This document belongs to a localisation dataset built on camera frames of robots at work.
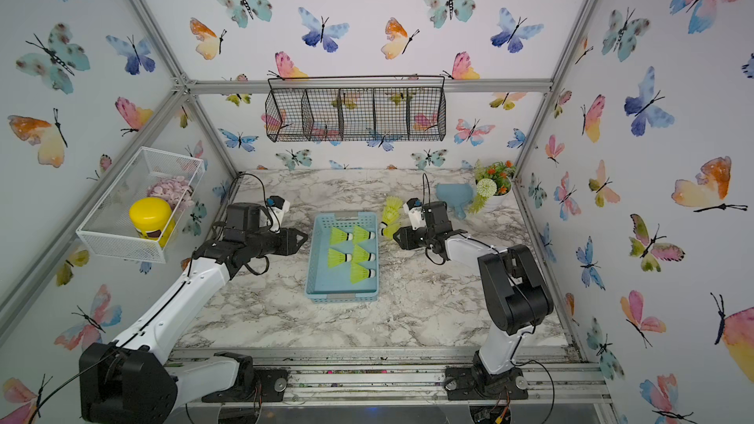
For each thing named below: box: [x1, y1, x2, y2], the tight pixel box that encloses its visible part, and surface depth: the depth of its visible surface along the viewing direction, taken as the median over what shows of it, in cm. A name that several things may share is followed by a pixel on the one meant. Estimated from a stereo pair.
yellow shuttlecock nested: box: [382, 217, 400, 241], surface depth 106 cm
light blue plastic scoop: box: [434, 182, 474, 220], surface depth 120 cm
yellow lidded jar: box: [128, 197, 176, 248], surface depth 65 cm
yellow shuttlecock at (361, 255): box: [352, 244, 377, 265], surface depth 97 cm
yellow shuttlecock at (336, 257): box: [326, 248, 353, 268], surface depth 95 cm
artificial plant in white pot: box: [469, 159, 518, 214], surface depth 101 cm
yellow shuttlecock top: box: [382, 196, 404, 237], surface depth 106 cm
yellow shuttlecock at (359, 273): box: [350, 262, 377, 285], surface depth 92 cm
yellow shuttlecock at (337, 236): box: [329, 226, 354, 246], surface depth 101 cm
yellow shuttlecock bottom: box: [352, 224, 377, 245], surface depth 101 cm
